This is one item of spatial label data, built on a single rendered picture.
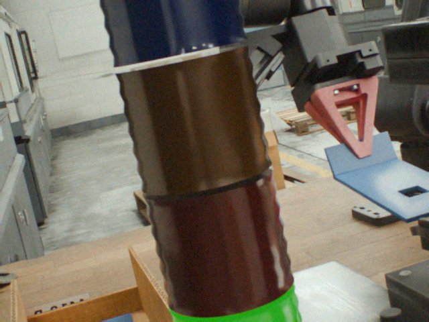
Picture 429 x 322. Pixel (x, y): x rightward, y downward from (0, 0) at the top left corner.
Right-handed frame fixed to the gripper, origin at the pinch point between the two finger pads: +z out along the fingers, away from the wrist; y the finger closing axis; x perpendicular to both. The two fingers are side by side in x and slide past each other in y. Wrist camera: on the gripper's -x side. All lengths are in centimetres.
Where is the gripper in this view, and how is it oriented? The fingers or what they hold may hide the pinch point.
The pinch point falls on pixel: (361, 149)
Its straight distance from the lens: 70.7
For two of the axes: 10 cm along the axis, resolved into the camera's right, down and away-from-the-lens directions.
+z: 3.0, 9.3, -2.3
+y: 1.3, -2.7, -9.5
